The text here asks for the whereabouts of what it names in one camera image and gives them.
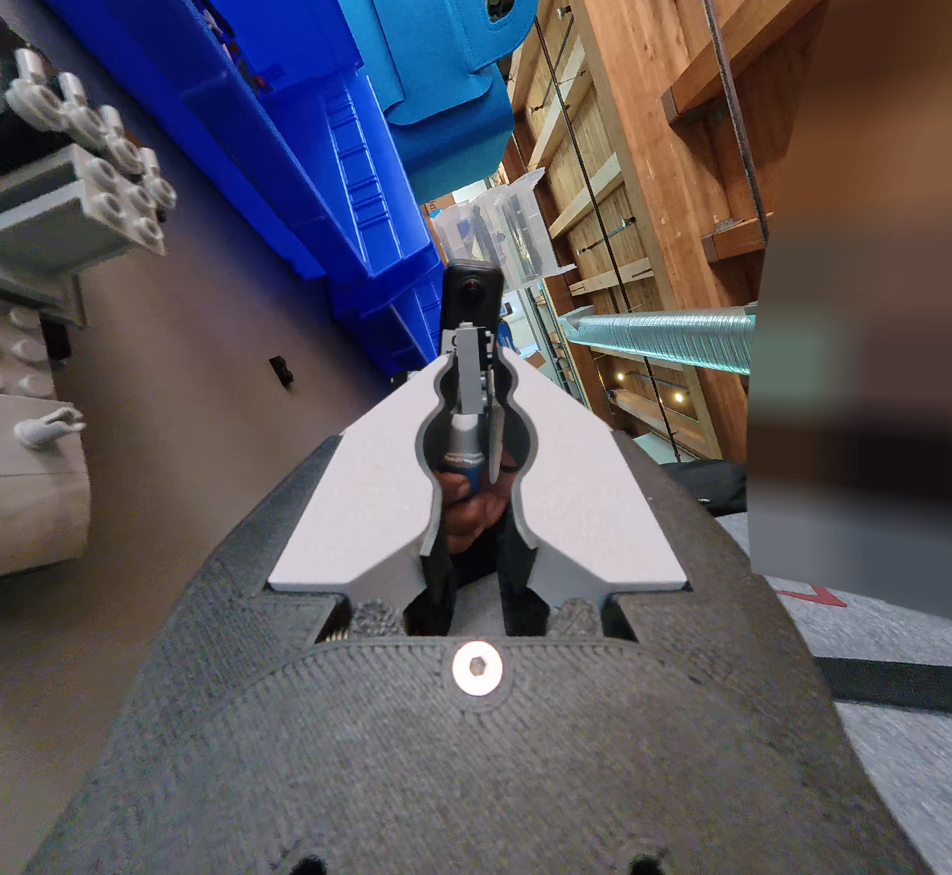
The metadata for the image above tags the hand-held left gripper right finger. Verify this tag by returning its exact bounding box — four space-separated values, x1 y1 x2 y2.
491 350 689 606

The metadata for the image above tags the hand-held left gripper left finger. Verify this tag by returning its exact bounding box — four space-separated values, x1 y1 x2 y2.
268 354 456 598

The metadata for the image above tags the dark grey studded toy brick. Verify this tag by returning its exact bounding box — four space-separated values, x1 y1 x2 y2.
455 322 498 415

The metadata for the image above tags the blue plastic bin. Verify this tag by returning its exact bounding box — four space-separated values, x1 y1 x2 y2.
268 71 447 374
0 0 365 281

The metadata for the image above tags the grey black toy brick model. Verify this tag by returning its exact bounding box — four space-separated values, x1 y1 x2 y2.
0 45 179 578

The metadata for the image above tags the grey desk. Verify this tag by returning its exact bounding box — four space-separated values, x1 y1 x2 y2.
0 0 447 875

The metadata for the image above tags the person's right hand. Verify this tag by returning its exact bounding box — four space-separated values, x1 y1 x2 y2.
439 462 519 556

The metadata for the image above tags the clear plastic storage box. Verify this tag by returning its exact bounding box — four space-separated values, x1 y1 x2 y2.
431 172 577 296

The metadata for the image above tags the blue felt bag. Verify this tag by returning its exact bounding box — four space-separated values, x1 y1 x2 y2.
305 0 540 202

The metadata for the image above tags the person's grey sweatshirt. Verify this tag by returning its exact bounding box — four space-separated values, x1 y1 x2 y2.
721 510 952 875

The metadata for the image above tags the silver ventilation duct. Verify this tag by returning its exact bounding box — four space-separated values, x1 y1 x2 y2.
558 306 760 377

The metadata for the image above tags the black webbing strap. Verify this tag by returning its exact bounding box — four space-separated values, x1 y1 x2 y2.
818 655 952 712

